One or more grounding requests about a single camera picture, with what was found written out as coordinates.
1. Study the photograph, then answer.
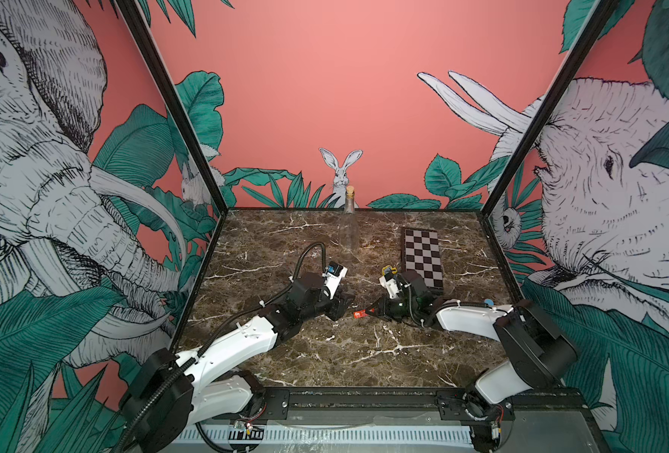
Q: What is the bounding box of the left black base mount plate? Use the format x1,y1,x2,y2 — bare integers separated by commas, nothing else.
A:
238,387,290,423

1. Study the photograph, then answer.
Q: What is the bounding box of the small yellow blue toy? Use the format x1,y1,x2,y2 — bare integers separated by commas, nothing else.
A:
382,265,398,276

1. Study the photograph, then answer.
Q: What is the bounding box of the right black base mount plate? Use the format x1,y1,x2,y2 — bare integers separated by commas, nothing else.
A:
436,388,514,424

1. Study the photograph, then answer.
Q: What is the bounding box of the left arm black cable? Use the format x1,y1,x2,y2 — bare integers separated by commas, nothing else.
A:
197,242,329,364

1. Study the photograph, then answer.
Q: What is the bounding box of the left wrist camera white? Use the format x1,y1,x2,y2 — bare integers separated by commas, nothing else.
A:
323,262,348,299

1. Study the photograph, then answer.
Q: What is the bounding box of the white perforated strip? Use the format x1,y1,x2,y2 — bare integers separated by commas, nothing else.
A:
163,424,475,447

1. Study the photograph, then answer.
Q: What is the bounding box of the black white chessboard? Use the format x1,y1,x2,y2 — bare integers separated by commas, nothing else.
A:
401,226,444,294

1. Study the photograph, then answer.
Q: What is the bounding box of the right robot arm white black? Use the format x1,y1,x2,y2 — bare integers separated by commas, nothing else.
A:
355,268,579,417

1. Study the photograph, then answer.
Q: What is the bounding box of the clear glass bottle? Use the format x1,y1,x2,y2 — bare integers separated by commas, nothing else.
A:
338,196,359,252

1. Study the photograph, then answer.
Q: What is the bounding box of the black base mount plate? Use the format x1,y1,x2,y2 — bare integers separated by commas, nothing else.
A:
436,388,514,424
238,387,290,423

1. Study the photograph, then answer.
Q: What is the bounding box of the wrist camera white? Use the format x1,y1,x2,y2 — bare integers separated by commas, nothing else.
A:
323,262,348,299
379,270,401,299

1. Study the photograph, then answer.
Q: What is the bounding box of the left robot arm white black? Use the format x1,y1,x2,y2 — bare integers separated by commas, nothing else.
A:
113,263,353,452

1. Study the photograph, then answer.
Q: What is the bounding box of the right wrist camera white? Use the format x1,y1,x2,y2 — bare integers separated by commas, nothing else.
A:
379,270,401,299

